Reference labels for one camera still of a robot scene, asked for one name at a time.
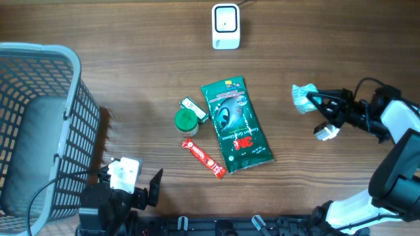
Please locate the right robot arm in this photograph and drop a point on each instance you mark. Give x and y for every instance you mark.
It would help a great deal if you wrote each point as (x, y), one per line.
(393, 191)

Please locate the small green white box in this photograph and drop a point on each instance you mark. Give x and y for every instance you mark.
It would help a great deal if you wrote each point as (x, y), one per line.
(188, 103)

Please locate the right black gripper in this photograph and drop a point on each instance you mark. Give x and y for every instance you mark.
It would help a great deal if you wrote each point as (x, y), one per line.
(336, 110)

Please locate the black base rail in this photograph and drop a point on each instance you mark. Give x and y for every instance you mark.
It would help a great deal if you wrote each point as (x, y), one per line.
(255, 225)

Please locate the red Nescafe stick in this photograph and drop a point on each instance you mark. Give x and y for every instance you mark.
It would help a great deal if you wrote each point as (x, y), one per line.
(218, 170)

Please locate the white barcode scanner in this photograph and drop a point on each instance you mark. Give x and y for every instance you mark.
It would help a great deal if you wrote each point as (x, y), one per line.
(225, 26)

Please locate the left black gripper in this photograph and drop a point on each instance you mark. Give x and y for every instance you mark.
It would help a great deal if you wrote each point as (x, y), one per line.
(141, 199)

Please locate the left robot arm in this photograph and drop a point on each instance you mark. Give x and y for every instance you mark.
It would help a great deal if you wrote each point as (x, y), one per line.
(108, 211)

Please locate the green 3M gloves pack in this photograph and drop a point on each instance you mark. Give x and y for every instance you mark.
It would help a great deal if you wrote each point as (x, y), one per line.
(241, 139)

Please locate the green lid jar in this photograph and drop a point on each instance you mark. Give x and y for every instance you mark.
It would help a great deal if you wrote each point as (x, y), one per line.
(186, 122)

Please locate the teal wipes packet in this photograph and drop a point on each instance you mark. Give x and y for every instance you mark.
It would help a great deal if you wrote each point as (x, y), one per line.
(301, 102)

